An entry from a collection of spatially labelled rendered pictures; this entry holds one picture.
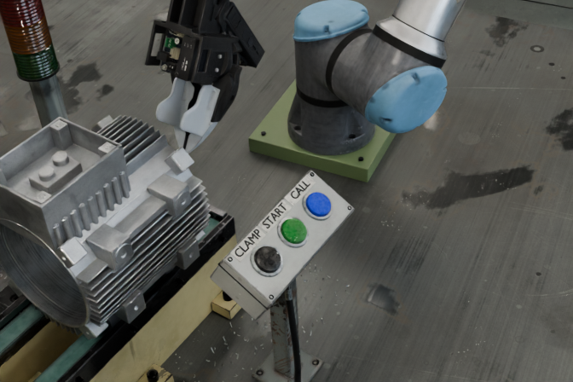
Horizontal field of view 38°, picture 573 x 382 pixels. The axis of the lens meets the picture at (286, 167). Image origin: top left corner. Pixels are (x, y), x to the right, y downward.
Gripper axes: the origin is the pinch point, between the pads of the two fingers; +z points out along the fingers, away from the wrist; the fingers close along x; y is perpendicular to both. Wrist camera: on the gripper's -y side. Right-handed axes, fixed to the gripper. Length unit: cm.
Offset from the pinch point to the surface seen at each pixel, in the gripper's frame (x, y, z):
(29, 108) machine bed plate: -59, -31, 16
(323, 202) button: 18.4, -1.5, 1.1
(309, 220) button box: 18.2, 0.3, 3.0
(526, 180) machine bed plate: 28, -55, 1
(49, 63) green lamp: -33.1, -8.0, -0.4
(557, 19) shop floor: -22, -257, -23
